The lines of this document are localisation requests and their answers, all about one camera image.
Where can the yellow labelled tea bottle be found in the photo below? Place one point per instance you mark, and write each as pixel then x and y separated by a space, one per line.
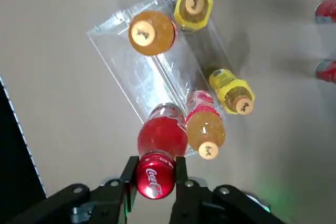
pixel 232 90
pixel 193 9

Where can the clear acrylic stepped shelf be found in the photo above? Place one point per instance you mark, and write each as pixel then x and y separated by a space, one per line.
pixel 123 72

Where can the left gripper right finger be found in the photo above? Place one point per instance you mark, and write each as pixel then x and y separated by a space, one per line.
pixel 199 205

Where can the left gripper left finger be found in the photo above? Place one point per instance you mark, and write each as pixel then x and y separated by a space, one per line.
pixel 110 200

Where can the white dotted table edge strip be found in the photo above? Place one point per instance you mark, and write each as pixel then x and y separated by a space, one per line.
pixel 18 129

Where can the orange tea bottle pink label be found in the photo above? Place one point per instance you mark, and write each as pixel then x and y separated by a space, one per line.
pixel 151 33
pixel 204 129

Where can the red cola bottle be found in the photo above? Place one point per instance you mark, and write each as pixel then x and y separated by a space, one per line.
pixel 157 176
pixel 326 11
pixel 326 70

